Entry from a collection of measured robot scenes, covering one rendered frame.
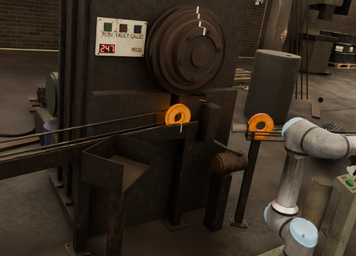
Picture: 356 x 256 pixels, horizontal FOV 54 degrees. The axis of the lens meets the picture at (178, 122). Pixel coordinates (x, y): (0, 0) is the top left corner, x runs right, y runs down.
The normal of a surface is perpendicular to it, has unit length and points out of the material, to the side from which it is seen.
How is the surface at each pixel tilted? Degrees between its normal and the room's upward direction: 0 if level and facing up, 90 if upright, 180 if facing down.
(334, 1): 92
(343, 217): 90
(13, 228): 0
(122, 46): 90
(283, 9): 90
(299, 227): 7
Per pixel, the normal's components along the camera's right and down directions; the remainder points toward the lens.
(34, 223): 0.13, -0.93
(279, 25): 0.50, 0.36
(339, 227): -0.84, 0.07
